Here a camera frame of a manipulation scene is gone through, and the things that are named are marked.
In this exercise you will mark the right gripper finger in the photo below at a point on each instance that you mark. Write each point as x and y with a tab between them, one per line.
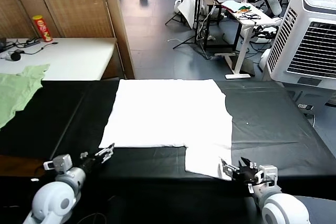
231	169
249	165

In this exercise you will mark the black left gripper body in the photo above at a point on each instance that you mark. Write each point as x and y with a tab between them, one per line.
90	163

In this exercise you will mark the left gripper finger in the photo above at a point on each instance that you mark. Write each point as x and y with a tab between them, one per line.
106	150
107	156

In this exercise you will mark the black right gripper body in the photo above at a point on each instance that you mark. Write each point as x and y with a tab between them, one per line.
248	175

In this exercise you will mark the white t-shirt with print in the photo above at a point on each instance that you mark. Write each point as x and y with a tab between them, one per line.
168	113

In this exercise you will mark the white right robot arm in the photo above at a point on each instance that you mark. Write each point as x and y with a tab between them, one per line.
283	208

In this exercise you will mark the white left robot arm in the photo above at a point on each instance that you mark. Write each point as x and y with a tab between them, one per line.
52	200

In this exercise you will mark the white rounded robot base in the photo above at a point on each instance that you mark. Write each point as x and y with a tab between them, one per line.
264	60

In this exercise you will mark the black tablecloth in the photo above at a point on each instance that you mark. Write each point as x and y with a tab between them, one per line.
262	119

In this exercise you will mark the floor power strip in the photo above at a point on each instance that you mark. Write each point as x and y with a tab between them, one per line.
304	106

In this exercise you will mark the white side table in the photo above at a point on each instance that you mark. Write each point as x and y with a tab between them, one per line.
78	56

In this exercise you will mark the light green t-shirt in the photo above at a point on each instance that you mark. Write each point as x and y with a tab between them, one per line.
15	90

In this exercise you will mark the white standing desk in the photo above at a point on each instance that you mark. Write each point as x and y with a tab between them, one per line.
244	45

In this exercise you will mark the grey power strip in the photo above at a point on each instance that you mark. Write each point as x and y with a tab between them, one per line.
32	42

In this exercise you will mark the black and white handheld device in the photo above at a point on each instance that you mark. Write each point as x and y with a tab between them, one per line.
15	56

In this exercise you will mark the red chips can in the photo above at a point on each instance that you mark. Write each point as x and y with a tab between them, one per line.
43	28

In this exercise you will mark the white air cooler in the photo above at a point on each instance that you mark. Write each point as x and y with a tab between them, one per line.
315	40

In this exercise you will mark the bamboo folding screen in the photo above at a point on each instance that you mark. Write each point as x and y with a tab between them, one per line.
78	3

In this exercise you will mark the orange and green cloth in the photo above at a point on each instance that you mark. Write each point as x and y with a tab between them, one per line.
245	7

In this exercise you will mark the black tripod stand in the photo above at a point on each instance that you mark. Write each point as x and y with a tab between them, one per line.
196	11

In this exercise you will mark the teal cloth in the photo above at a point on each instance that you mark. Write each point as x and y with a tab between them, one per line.
231	5

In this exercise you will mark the white leaning board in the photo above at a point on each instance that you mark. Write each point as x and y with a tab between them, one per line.
187	9

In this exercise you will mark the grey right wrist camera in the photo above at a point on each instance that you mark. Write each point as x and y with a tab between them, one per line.
269	172

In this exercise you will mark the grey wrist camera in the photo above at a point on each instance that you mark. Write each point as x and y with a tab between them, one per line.
61	162
269	172

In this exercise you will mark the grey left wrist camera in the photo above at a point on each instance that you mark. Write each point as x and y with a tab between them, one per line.
61	162

